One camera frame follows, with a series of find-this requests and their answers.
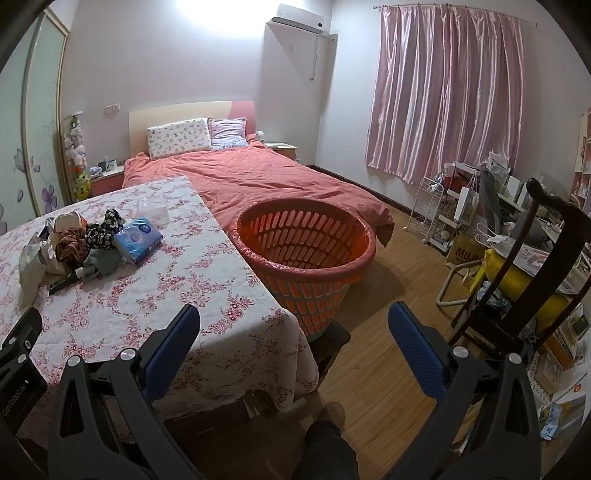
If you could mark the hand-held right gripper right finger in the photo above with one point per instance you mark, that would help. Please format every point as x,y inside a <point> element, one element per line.
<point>415,350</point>

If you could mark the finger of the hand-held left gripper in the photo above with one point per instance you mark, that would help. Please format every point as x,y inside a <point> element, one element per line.
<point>23,337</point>

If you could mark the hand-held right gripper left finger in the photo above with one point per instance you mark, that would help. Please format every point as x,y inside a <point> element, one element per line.
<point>171,341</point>

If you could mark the dark green ointment tube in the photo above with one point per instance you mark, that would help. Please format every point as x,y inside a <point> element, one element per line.
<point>64,282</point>

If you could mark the orange plastic laundry basket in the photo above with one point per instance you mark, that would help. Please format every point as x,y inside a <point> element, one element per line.
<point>323,300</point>

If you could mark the red white paper cup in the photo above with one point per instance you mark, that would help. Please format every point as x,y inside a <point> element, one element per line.
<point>69,220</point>

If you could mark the pink floral tablecloth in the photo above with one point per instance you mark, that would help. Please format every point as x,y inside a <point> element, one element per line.
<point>161,300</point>

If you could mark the white plastic bag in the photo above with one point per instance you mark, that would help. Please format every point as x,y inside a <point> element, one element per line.
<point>32,267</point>

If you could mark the dark wooden stool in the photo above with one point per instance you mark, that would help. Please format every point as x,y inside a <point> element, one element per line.
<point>332,341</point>

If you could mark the brown cloth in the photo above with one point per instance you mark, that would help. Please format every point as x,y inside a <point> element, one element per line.
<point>71,249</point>

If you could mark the green sock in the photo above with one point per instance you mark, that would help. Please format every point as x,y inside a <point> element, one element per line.
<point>104,263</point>

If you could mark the brown shoe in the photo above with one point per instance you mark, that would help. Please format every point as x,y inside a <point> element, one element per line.
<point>332,415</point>

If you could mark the blue tissue pack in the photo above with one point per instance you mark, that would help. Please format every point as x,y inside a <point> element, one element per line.
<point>136,240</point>

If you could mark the brown paper bag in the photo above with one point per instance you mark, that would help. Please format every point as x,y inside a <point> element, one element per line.
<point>461,251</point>

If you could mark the yellow cushion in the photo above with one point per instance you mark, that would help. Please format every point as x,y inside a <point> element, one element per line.
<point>508,272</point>

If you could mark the black floral cloth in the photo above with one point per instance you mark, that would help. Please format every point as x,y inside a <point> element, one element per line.
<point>104,228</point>

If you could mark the clear plastic box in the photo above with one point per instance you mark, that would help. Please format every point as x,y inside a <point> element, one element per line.
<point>154,210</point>

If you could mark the person's leg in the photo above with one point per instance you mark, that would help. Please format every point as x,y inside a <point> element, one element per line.
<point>328,452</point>

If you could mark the white shelf cart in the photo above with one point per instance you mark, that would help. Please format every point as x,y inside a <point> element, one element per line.
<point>450,217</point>

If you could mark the newspaper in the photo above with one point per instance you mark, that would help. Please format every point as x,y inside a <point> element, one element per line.
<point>535,258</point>

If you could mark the pile of boxes and books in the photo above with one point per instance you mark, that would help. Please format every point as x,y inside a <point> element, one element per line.
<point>568,341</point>

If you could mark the white paper bag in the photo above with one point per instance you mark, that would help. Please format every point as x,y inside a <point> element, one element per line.
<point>464,203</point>

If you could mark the green yellow plush toy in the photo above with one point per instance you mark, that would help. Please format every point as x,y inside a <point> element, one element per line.
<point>82,184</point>

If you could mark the grey office chair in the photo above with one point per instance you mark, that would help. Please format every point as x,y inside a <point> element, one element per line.
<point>489,198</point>

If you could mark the pink white nightstand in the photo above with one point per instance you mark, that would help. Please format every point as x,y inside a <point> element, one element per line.
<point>284,150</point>
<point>106,184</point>

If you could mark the white mug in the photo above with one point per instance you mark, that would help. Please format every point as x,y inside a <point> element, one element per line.
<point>110,165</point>

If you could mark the cluttered white desk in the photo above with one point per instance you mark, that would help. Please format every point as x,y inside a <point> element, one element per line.
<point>512,184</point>

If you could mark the bed with red duvet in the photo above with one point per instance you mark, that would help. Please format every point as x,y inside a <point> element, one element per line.
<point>277,180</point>

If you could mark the hanging plush toys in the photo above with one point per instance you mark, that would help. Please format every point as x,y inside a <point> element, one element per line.
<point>76,147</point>

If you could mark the dark wooden chair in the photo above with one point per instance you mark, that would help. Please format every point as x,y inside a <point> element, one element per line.
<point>551,201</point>

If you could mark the white floral pillow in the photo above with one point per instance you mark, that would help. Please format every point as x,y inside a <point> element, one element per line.
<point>178,138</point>

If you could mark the pink striped pillow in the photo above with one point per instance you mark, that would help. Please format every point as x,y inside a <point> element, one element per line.
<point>226,131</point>

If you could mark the beige and pink headboard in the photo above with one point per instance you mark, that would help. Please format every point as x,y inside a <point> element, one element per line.
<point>175,113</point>

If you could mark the glass door wardrobe with flowers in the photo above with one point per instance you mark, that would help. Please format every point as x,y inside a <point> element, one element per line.
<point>41,92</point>

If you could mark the pink satin curtain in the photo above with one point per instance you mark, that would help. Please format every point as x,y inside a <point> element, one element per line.
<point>438,92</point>

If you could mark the white bookshelf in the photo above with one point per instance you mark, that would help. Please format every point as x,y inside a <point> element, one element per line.
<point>585,152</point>

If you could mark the white air conditioner pipe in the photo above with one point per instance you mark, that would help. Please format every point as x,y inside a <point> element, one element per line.
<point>315,55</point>

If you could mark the white air conditioner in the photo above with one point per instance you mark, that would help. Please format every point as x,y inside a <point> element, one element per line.
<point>295,18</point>

